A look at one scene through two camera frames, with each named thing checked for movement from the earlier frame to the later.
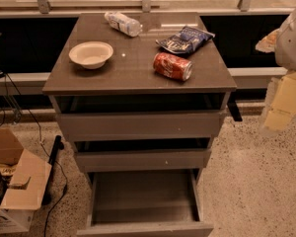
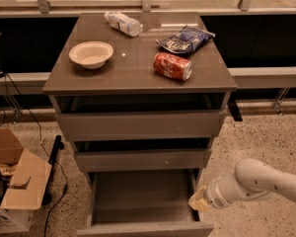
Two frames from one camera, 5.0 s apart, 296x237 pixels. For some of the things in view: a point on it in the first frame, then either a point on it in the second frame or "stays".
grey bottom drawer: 145,202 stays
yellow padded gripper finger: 285,97 to 198,201
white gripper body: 292,46 to 214,195
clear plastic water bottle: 123,24 stays
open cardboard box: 19,181 stays
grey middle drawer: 143,161 stays
